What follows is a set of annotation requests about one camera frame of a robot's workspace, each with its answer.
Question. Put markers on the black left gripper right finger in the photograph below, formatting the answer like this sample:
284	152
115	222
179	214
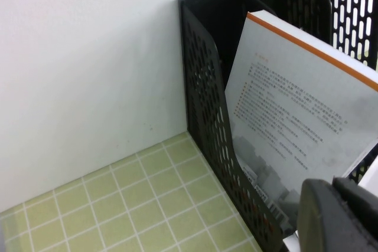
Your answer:
360	207

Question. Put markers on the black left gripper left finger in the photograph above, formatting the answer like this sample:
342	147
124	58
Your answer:
319	222

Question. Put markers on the white book with orange edge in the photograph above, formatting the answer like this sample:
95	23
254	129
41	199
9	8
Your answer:
295	101

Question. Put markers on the black mesh book holder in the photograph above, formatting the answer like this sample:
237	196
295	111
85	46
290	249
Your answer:
200	66

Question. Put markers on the white paper sheet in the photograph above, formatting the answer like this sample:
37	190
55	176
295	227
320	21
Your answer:
291	244

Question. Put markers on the green checked tablecloth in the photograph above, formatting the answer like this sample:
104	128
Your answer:
118	204

